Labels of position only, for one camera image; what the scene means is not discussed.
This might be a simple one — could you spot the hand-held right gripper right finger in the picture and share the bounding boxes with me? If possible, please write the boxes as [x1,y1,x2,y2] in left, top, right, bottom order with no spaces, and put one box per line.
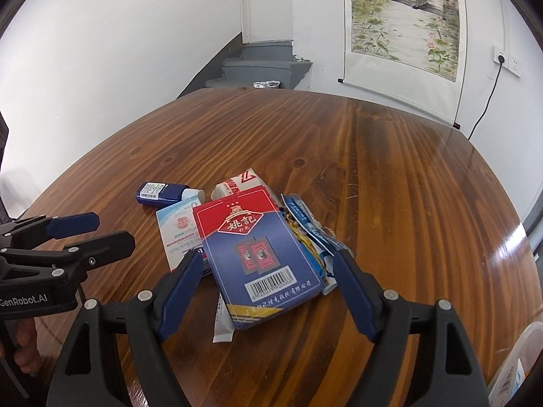
[332,249,488,407]

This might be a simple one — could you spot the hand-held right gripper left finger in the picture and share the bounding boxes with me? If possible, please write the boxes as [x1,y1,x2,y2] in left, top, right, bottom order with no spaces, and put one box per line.
[46,249,205,407]

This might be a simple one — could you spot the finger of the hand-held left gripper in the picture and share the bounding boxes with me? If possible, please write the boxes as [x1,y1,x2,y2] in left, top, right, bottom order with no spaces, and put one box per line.
[0,213,101,251]
[0,231,136,280]

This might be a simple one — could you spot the white tube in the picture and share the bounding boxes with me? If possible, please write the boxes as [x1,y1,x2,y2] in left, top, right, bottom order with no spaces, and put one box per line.
[212,292,236,343]

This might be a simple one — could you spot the light blue white carton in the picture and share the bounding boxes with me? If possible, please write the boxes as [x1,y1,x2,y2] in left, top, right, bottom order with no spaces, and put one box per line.
[155,197,213,273]

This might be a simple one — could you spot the dark blue bottle white cap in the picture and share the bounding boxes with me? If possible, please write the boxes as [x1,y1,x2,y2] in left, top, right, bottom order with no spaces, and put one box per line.
[136,181,206,208]

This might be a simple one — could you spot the blue white plastic packet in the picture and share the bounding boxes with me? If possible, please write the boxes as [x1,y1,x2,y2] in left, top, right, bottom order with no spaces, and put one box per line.
[280,194,355,295]

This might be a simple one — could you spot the red blue playing card box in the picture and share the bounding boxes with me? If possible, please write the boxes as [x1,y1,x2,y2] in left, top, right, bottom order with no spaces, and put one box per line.
[192,184,329,331]

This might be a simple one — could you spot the bandage roll clear packet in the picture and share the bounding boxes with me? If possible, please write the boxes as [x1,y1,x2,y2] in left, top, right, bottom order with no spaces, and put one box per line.
[211,169,269,201]

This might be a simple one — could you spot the clear plastic container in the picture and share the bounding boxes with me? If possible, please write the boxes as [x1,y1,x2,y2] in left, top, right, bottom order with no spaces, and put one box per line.
[488,321,543,407]

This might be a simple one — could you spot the white blue medicine box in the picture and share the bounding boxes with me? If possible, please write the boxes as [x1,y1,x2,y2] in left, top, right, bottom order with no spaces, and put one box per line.
[492,358,529,407]

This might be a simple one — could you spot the wooden desktop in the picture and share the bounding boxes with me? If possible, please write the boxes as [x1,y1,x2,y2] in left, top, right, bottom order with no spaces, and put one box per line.
[21,87,539,407]

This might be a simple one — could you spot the person's left hand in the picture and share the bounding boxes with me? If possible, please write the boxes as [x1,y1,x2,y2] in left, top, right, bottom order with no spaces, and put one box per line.
[12,317,42,374]

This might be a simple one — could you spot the grey stairs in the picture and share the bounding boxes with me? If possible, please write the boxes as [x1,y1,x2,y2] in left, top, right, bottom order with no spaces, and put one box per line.
[206,40,314,91]

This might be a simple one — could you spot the hanging scroll painting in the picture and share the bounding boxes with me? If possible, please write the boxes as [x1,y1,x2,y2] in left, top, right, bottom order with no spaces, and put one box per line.
[338,0,467,127]

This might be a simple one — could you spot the white door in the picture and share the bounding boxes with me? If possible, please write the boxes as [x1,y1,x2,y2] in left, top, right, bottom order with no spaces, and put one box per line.
[240,0,298,43]

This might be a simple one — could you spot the black power cable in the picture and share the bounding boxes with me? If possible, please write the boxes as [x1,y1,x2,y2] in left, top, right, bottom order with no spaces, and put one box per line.
[468,55,506,140]

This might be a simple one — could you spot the white wall socket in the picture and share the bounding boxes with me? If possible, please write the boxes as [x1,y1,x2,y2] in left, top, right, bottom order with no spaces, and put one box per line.
[493,44,523,78]

